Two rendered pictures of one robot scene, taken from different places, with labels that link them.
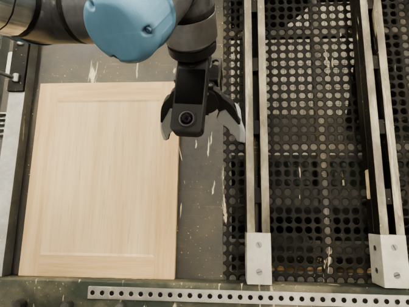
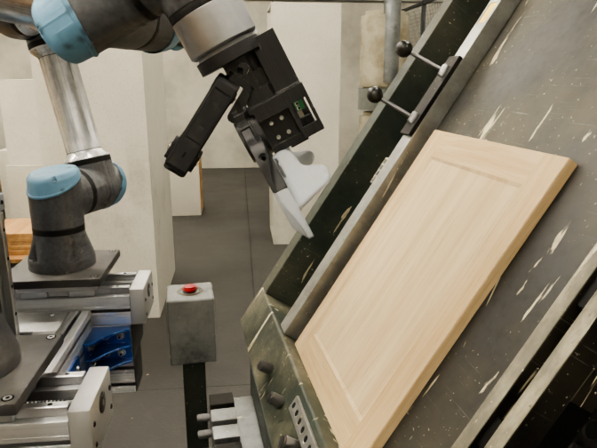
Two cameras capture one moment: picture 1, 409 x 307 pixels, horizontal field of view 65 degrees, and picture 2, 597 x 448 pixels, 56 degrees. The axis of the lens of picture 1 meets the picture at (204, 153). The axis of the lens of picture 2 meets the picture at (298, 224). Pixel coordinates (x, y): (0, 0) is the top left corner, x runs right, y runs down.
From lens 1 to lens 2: 70 cm
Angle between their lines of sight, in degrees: 70
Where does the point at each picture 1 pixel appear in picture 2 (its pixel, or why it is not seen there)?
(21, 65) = (426, 102)
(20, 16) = not seen: hidden behind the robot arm
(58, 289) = (288, 379)
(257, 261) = not seen: outside the picture
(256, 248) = not seen: outside the picture
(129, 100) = (489, 174)
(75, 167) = (391, 250)
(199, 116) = (174, 146)
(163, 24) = (55, 24)
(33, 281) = (286, 354)
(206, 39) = (194, 45)
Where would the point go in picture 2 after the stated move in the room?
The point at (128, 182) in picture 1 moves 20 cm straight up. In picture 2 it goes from (410, 299) to (417, 183)
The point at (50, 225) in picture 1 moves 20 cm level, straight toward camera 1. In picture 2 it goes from (338, 308) to (267, 339)
